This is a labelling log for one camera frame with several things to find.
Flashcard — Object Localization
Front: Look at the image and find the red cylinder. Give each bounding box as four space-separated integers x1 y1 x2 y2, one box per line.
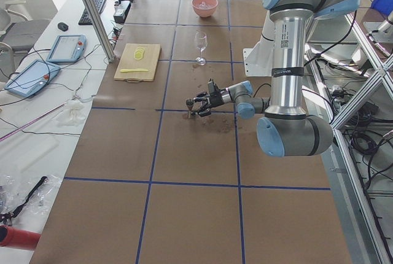
1 225 41 250

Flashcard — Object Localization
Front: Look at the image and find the steel cocktail jigger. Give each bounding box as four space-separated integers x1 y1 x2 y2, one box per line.
185 98 196 118

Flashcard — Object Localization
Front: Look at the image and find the clear ice cubes pile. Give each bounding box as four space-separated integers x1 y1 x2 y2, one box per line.
196 1 214 10

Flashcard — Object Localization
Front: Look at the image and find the bamboo cutting board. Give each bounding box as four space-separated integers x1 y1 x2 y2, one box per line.
114 43 161 82

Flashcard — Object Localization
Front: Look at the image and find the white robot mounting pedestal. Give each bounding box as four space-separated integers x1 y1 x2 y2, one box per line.
243 10 274 77

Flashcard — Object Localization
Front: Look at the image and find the black keyboard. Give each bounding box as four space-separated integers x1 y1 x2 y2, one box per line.
77 0 107 26

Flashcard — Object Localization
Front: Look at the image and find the yellow plastic knife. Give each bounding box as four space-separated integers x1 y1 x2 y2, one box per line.
120 68 149 73

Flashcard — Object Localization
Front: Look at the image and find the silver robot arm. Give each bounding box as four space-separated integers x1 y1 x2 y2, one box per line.
185 0 360 157

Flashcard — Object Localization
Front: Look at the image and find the clear wine glass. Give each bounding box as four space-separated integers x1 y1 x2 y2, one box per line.
194 31 208 66

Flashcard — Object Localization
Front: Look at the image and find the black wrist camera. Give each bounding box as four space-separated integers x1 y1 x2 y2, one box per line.
208 79 220 95

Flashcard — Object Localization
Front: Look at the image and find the blue teach pendant far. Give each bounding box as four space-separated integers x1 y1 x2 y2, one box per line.
47 34 87 64

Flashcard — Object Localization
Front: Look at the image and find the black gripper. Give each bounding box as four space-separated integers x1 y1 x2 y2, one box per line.
193 91 223 117

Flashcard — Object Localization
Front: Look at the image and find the grey office chair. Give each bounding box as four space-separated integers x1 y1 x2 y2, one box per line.
1 0 51 65

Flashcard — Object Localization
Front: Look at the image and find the pink bowl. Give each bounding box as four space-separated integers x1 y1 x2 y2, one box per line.
192 0 218 18

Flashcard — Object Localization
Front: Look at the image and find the blue teach pendant near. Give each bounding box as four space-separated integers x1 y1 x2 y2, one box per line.
4 60 60 98

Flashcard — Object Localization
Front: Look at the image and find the black computer mouse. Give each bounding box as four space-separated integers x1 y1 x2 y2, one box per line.
57 22 69 31

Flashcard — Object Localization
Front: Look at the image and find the aluminium frame post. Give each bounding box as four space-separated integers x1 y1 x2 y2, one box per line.
82 0 115 63

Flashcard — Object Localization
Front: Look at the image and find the blue teach pendant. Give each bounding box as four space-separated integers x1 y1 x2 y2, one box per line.
47 34 87 64
4 60 60 98

